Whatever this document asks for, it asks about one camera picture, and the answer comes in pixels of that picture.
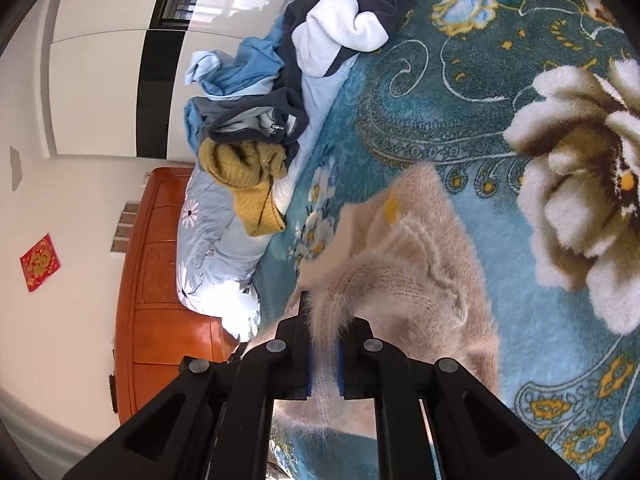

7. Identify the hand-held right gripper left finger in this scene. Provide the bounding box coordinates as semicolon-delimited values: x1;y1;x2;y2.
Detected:
62;290;314;480

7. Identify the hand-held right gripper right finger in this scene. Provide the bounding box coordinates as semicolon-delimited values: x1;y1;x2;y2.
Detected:
337;316;581;480

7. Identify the beige fuzzy knit sweater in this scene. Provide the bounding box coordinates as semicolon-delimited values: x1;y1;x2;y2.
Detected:
240;162;503;437

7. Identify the orange wooden headboard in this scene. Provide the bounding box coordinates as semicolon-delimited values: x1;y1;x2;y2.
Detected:
111;167;242;426

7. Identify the mustard yellow knit garment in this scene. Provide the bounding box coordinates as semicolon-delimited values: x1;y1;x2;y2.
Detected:
198;138;290;238

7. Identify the dark grey zip jacket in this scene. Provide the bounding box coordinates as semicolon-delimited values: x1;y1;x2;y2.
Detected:
207;86;310;163

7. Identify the teal floral plush blanket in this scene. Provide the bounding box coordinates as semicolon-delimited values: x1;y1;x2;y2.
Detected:
235;0;640;480

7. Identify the light blue shirt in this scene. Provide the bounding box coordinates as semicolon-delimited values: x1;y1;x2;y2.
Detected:
183;35;287;151

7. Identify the navy and white fleece garment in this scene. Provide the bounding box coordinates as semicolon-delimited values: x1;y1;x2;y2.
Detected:
276;0;418;79

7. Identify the white wardrobe with black stripe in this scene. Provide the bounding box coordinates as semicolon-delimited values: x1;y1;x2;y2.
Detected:
44;0;291;165

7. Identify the red paper wall decoration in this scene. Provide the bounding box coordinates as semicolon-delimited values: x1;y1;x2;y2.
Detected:
20;233;61;294

